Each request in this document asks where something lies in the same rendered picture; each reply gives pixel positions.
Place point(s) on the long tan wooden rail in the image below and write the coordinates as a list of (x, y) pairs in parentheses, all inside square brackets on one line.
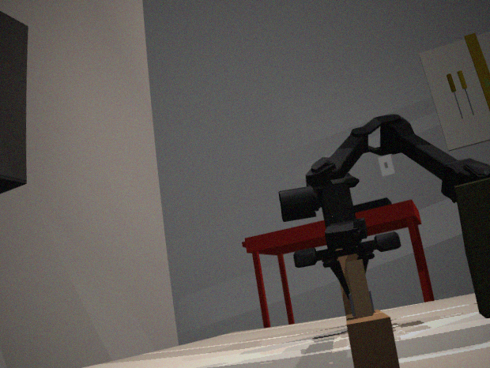
[(358, 288)]

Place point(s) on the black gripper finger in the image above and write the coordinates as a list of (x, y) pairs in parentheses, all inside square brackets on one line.
[(366, 259), (336, 268)]

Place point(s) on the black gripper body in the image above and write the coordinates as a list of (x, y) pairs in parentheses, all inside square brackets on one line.
[(309, 256)]

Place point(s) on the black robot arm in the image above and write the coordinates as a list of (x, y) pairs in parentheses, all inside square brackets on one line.
[(329, 180)]

